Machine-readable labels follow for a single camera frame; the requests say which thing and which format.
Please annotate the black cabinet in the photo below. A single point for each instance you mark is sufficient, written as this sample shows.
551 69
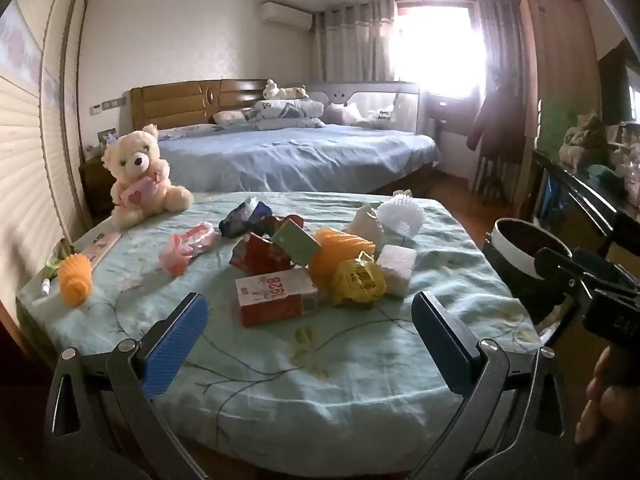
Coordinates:
575 195

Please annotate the white plush toy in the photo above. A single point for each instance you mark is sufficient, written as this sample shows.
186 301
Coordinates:
282 91

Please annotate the dark hanging coat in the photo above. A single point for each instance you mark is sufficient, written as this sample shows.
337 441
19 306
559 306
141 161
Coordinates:
495 120

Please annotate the tall wooden wardrobe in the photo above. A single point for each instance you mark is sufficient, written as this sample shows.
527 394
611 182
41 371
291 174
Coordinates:
555 60

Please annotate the small pink pillow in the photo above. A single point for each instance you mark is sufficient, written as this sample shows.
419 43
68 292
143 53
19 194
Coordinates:
230 116

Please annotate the grey patterned curtain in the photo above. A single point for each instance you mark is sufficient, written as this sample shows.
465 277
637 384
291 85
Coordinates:
500 45
350 45

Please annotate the white foam block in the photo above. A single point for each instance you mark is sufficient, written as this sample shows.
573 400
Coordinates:
397 267

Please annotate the small orange foam net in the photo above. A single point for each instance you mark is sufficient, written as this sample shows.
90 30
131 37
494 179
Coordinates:
75 280

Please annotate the brown nightstand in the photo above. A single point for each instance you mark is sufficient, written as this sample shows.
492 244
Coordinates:
95 185

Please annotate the green cardboard box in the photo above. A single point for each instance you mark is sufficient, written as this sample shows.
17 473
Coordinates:
555 125

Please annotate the light blue pillow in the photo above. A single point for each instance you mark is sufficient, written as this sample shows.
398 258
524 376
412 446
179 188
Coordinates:
187 131

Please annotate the person's right hand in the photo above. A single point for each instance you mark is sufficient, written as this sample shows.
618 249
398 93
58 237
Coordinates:
607 405

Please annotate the wall switch panel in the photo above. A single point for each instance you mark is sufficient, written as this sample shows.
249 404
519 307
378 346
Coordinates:
107 105

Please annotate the stack of printed pillows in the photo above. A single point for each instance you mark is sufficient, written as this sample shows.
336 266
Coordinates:
285 112

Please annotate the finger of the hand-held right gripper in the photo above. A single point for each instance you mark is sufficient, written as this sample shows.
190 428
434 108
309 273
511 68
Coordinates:
557 265
602 265

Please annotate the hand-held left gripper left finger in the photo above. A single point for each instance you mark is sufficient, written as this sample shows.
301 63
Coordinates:
175 345

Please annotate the grey bed guard rail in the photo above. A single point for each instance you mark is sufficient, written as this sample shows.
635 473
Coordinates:
395 105

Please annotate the pink plastic bag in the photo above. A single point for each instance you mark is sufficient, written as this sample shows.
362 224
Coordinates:
187 247

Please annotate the photo frame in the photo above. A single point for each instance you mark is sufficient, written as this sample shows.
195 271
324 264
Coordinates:
106 136

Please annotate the brown wooden headboard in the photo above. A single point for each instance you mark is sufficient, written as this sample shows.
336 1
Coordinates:
190 100

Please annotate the red and white carton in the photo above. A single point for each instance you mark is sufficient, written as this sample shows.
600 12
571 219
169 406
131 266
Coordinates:
277 297

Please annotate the white bin with black bag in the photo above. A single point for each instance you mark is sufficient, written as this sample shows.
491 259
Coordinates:
515 260

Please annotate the white foam net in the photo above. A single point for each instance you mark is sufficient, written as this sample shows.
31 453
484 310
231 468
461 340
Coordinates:
402 215

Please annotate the blue snack bag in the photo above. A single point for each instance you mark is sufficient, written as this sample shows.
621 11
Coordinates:
245 217

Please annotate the pile of brown cloth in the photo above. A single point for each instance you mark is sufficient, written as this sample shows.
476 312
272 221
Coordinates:
585 137

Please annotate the pink plush toy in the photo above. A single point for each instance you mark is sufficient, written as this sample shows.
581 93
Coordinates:
342 114

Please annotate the teal floral bedsheet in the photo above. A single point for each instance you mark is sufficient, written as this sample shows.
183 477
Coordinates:
300 385

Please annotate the yellow plastic bag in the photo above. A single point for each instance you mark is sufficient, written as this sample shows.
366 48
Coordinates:
357 280

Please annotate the pink flat strip box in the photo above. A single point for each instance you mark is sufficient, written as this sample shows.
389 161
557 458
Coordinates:
100 247

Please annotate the white air conditioner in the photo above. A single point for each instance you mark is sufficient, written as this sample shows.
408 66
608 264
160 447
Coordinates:
285 16

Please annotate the green packet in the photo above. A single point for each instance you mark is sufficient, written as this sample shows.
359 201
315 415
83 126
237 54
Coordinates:
57 257

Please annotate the red box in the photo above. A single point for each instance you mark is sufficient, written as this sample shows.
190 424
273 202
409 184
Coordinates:
257 257

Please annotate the coat rack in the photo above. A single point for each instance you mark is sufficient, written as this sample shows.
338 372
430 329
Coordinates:
492 177

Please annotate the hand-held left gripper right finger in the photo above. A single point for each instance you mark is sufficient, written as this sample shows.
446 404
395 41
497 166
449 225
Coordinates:
440 345

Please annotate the bed with blue sheet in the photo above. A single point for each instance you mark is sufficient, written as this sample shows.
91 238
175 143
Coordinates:
300 160

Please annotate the cream teddy bear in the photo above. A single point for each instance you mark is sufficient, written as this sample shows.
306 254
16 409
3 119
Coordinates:
135 160

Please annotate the white plastic bag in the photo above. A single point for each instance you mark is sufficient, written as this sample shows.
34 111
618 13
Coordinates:
365 225

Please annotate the cream sliding wardrobe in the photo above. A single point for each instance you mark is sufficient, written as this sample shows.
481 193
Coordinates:
30 160

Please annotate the large orange foam net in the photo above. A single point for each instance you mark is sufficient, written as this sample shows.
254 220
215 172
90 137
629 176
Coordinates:
340 247

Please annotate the teal cloth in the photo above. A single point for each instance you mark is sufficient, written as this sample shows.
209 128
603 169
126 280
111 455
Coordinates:
612 172

